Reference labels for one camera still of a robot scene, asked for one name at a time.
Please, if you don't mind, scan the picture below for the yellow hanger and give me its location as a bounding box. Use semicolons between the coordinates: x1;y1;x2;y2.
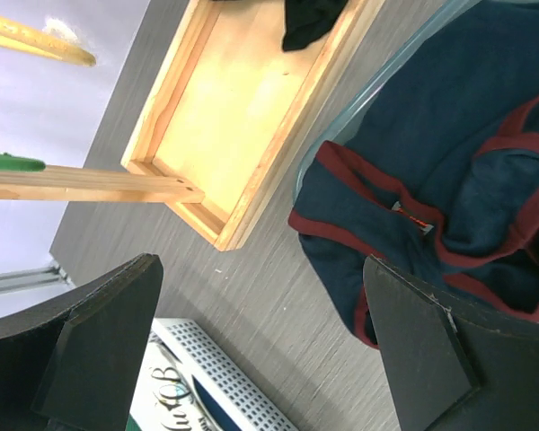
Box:
0;16;96;66

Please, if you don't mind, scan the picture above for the navy folded garment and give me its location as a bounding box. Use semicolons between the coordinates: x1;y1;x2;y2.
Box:
192;378;241;431

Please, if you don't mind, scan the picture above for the white printed shirt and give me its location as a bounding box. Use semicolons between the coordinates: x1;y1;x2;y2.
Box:
130;341;218;431

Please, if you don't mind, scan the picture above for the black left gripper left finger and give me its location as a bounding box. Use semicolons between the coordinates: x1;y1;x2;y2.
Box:
0;254;163;430

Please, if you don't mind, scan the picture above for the blue plastic tub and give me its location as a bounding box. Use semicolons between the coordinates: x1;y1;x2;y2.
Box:
292;1;477;202

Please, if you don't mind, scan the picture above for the black tank top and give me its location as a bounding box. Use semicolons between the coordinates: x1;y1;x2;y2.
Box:
282;0;348;52

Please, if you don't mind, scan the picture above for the wooden clothes rack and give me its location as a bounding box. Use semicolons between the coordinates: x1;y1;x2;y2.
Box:
0;1;382;251

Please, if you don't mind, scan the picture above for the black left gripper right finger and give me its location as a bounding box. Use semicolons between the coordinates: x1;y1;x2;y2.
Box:
363;257;539;430

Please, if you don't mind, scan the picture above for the white laundry basket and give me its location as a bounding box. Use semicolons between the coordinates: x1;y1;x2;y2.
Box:
152;318;296;430

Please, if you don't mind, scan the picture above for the green hanger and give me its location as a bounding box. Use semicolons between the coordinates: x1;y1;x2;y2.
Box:
0;153;46;172

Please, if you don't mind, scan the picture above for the navy maroon-trim tank top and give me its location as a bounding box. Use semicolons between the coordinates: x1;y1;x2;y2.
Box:
288;1;539;347

